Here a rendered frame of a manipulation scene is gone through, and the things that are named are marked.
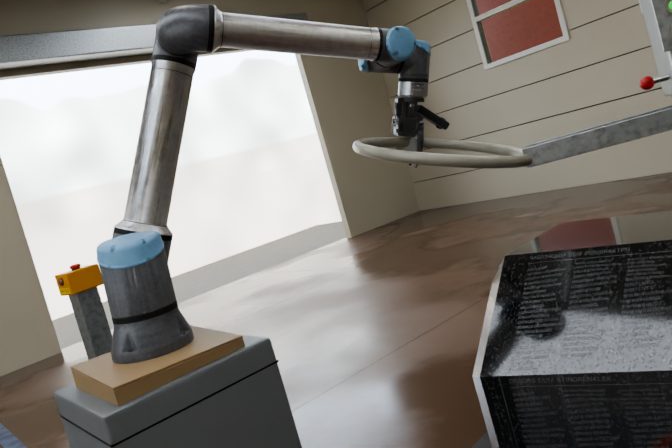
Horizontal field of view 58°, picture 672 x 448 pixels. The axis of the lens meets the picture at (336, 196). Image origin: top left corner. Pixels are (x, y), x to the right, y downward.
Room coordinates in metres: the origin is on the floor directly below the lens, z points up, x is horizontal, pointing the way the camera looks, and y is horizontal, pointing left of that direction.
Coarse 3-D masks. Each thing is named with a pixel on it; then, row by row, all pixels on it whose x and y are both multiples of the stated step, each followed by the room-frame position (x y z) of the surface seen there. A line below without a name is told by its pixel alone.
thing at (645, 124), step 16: (656, 112) 1.41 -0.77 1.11; (592, 128) 1.56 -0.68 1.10; (608, 128) 1.45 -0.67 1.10; (624, 128) 1.44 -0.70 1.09; (640, 128) 1.43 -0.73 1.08; (656, 128) 1.41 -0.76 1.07; (544, 144) 1.50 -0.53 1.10; (560, 144) 1.49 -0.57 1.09; (576, 144) 1.48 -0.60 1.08; (592, 144) 1.47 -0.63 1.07; (608, 144) 1.45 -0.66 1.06; (544, 160) 1.51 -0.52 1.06
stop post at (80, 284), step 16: (64, 272) 2.23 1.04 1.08; (80, 272) 2.17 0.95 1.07; (96, 272) 2.21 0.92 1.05; (64, 288) 2.17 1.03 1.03; (80, 288) 2.16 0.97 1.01; (96, 288) 2.22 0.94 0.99; (80, 304) 2.17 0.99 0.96; (96, 304) 2.20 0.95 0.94; (80, 320) 2.19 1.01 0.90; (96, 320) 2.19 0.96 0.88; (96, 336) 2.18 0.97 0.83; (96, 352) 2.17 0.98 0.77
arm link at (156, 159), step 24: (168, 72) 1.59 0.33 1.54; (192, 72) 1.64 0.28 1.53; (168, 96) 1.59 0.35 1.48; (144, 120) 1.59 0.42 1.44; (168, 120) 1.58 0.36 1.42; (144, 144) 1.58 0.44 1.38; (168, 144) 1.59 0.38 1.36; (144, 168) 1.57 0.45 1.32; (168, 168) 1.59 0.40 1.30; (144, 192) 1.56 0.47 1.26; (168, 192) 1.60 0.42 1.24; (144, 216) 1.56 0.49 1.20; (168, 240) 1.59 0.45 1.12
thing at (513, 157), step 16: (368, 144) 1.74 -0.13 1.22; (384, 144) 1.82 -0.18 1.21; (400, 144) 1.85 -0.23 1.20; (432, 144) 1.87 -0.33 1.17; (448, 144) 1.86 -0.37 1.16; (464, 144) 1.85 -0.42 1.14; (480, 144) 1.82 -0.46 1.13; (496, 144) 1.79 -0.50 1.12; (400, 160) 1.46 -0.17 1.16; (416, 160) 1.44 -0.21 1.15; (432, 160) 1.42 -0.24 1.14; (448, 160) 1.42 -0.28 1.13; (464, 160) 1.42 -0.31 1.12; (480, 160) 1.42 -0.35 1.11; (496, 160) 1.43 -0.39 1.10; (512, 160) 1.45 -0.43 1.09; (528, 160) 1.50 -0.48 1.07
